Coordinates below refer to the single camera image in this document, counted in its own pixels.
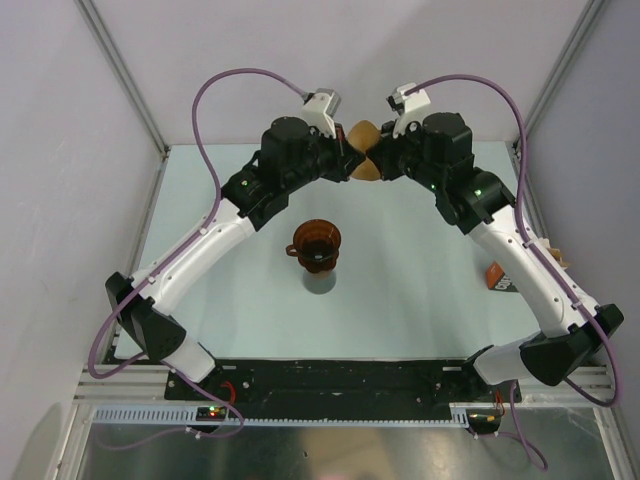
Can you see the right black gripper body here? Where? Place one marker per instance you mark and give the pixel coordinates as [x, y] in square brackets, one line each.
[402, 156]

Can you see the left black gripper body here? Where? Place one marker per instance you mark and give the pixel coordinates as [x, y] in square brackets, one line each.
[328, 157]

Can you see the brown paper coffee filter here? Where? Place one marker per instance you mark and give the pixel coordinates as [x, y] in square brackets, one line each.
[361, 137]

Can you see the amber plastic coffee dripper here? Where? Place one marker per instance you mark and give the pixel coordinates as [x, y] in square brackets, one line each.
[315, 245]

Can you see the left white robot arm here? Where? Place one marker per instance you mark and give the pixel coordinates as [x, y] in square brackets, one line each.
[291, 155]

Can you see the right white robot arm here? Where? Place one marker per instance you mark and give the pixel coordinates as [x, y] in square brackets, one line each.
[438, 154]

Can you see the orange coffee filter box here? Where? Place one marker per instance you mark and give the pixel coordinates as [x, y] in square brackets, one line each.
[498, 280]

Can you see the grey glass carafe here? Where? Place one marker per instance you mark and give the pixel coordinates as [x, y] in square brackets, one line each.
[319, 283]

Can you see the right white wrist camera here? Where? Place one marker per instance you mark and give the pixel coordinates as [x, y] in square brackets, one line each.
[411, 104]

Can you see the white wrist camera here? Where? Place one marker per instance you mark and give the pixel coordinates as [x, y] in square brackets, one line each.
[319, 109]
[411, 104]

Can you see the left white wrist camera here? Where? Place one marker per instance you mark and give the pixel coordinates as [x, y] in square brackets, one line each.
[319, 109]

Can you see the black mounting base plate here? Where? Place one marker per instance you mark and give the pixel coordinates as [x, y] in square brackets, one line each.
[332, 390]

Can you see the aluminium frame rail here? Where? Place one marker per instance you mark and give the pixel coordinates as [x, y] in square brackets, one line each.
[144, 384]

